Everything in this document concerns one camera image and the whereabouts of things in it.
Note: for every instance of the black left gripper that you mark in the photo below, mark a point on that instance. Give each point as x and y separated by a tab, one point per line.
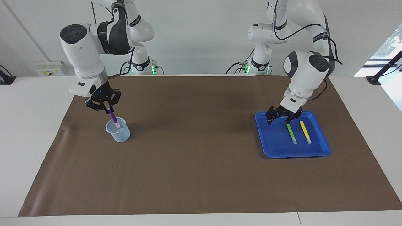
281	112

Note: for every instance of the black clamp stand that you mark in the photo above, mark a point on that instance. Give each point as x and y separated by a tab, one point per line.
381	72

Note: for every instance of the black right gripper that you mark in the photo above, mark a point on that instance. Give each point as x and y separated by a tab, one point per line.
102	97

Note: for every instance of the green marker pen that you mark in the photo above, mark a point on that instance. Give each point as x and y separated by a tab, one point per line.
292	133

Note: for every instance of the brown paper table mat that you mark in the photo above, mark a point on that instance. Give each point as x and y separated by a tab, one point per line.
201	175

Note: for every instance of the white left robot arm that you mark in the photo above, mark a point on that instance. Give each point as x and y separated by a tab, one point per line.
306	72

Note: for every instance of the blue plastic tray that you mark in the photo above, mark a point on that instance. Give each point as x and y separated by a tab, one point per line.
282	147

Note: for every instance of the translucent plastic cup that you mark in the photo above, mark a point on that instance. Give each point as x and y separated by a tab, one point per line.
121	135

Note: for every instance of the window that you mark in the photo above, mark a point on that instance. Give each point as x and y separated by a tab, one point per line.
388	56

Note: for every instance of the black desk device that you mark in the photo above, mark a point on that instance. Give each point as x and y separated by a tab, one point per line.
6	78

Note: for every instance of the purple marker pen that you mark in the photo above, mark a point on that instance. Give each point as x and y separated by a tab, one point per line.
114	120

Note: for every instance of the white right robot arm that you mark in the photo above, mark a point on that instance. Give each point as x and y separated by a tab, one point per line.
84	53

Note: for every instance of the white wall power socket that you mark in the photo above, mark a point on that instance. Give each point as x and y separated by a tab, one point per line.
50	69

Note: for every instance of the yellow marker pen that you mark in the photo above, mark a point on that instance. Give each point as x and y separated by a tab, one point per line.
305	131

